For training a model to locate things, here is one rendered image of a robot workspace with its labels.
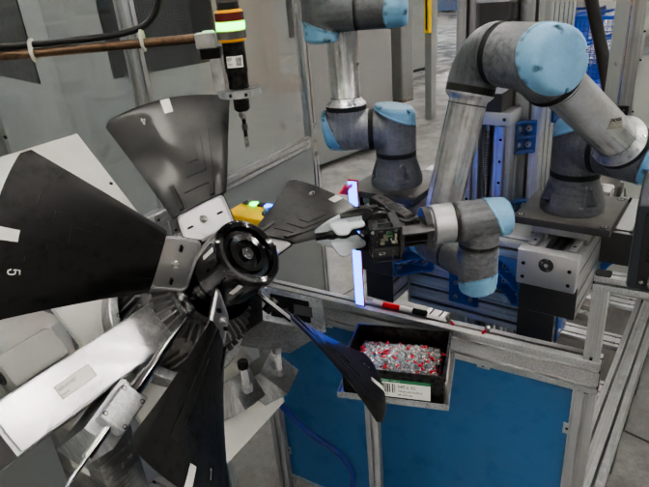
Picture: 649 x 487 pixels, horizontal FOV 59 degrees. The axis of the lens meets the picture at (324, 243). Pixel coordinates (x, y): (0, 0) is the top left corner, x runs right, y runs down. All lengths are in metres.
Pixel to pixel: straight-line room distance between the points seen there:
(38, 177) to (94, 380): 0.30
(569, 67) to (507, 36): 0.12
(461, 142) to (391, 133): 0.49
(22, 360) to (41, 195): 0.25
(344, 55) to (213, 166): 0.70
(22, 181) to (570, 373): 1.07
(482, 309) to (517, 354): 0.38
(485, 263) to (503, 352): 0.29
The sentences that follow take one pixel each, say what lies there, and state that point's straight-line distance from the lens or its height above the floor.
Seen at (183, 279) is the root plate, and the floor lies 1.19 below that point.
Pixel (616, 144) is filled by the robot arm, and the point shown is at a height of 1.26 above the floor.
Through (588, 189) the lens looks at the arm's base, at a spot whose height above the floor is 1.10.
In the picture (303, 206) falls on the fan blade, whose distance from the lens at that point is 1.16.
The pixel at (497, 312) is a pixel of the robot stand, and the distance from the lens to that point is 1.68.
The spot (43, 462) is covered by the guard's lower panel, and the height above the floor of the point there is 0.50.
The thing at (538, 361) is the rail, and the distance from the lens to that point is 1.33.
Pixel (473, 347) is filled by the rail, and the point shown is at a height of 0.83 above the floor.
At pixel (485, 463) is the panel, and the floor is 0.47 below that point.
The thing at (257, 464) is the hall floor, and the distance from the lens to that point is 2.28.
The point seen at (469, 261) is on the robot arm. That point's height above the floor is 1.10.
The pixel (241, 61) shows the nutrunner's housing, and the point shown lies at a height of 1.50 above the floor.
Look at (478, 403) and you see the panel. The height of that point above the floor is 0.65.
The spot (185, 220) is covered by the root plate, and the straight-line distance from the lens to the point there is 1.01.
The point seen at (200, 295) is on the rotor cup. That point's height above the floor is 1.15.
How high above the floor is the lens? 1.61
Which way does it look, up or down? 25 degrees down
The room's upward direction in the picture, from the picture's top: 5 degrees counter-clockwise
